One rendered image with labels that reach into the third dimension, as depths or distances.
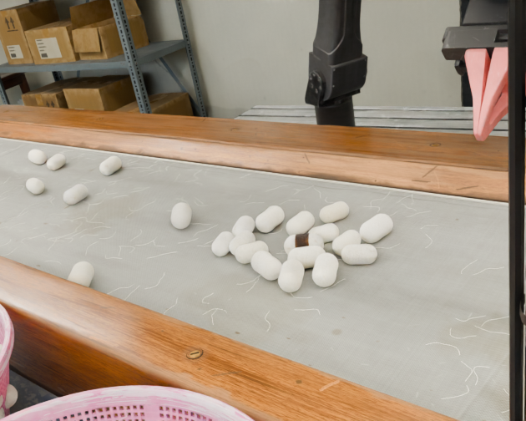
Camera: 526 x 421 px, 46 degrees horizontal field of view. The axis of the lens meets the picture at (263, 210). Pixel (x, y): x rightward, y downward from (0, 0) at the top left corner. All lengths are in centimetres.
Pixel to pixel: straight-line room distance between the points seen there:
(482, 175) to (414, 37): 204
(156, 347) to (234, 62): 273
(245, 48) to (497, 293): 265
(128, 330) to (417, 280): 23
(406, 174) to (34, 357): 41
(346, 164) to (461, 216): 17
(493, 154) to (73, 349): 45
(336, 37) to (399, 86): 183
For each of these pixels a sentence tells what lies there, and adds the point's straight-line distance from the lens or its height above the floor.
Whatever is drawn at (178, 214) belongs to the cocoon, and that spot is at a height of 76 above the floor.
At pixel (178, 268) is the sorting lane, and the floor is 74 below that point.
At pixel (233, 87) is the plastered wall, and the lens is 318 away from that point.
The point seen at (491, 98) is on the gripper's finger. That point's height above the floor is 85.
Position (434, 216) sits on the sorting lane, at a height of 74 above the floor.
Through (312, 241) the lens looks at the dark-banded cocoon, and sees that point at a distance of 56.
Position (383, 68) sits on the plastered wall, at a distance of 275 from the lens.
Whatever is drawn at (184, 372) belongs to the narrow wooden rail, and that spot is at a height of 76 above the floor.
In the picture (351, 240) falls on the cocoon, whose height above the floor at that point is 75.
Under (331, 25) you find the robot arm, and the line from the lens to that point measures 92.
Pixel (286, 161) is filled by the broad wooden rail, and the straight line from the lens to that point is 76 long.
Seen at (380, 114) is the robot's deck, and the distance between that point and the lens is 116.
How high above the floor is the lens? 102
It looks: 25 degrees down
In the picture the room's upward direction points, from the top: 11 degrees counter-clockwise
